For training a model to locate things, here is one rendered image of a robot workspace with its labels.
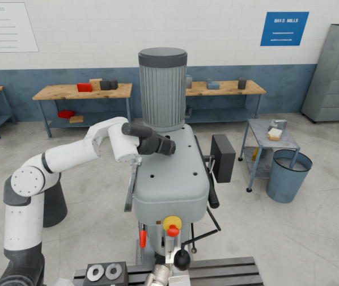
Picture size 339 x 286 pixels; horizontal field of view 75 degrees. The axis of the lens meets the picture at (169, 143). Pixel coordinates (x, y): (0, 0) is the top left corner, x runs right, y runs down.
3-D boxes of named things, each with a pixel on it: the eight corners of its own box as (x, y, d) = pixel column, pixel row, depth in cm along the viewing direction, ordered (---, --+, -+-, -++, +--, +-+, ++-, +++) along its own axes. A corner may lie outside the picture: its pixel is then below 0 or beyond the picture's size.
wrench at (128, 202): (134, 212, 60) (134, 210, 60) (120, 212, 60) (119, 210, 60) (142, 159, 81) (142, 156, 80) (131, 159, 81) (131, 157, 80)
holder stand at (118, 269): (127, 298, 130) (123, 281, 119) (89, 301, 128) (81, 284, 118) (128, 277, 140) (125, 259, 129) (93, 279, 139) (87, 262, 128)
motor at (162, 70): (187, 131, 98) (191, 55, 81) (142, 133, 97) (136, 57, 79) (181, 112, 115) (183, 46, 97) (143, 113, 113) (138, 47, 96)
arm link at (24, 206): (24, 160, 68) (20, 232, 68) (-6, 165, 55) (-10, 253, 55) (62, 162, 69) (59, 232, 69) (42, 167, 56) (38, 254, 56)
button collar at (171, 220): (181, 231, 73) (182, 219, 70) (163, 232, 73) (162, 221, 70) (180, 226, 75) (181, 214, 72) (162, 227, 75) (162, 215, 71)
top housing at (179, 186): (210, 224, 76) (215, 191, 67) (133, 229, 74) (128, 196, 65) (189, 148, 115) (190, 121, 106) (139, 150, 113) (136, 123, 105)
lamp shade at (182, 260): (177, 273, 89) (178, 265, 85) (170, 257, 94) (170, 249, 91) (193, 266, 91) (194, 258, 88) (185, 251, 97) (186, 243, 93)
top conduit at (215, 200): (219, 209, 76) (220, 202, 74) (207, 209, 76) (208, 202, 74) (196, 140, 114) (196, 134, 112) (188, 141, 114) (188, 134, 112)
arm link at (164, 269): (177, 253, 114) (172, 276, 104) (177, 264, 119) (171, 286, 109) (155, 247, 116) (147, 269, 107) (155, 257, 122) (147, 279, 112)
